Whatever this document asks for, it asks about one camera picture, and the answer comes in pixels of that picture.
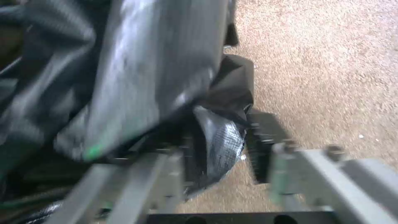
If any black plastic trash bag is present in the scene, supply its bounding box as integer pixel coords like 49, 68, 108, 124
0, 0, 256, 224

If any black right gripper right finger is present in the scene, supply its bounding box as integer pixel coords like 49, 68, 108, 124
248, 114, 398, 224

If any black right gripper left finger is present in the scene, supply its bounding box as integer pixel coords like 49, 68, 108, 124
61, 137, 203, 224

